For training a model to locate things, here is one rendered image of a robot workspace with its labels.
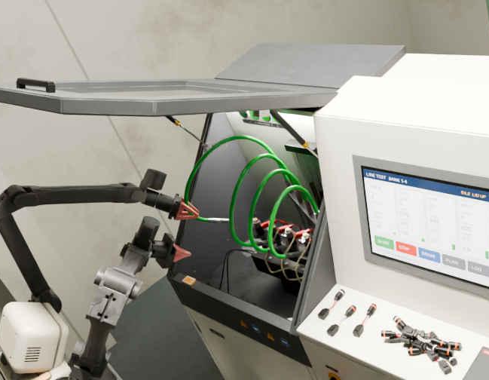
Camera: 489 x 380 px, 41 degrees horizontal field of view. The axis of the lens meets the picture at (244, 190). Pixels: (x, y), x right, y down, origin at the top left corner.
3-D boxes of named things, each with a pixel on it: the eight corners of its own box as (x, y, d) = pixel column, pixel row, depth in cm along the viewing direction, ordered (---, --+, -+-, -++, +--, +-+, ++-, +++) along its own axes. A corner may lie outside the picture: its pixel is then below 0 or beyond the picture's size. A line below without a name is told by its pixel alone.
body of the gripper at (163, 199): (181, 194, 234) (161, 187, 233) (178, 204, 224) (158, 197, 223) (175, 209, 236) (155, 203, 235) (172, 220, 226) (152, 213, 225)
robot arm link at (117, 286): (80, 310, 150) (120, 326, 151) (103, 262, 158) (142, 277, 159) (66, 369, 186) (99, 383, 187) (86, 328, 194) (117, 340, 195)
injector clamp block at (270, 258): (263, 283, 250) (249, 254, 242) (279, 266, 254) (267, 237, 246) (331, 311, 225) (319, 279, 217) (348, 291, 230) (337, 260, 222)
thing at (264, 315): (187, 307, 260) (172, 279, 252) (195, 299, 262) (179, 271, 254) (303, 364, 216) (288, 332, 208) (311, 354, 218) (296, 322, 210)
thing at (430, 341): (377, 346, 187) (372, 333, 184) (397, 320, 192) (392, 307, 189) (449, 376, 171) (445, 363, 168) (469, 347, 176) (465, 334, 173)
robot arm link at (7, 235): (-23, 200, 203) (-17, 209, 194) (17, 180, 208) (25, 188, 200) (36, 311, 222) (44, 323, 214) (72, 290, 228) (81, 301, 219)
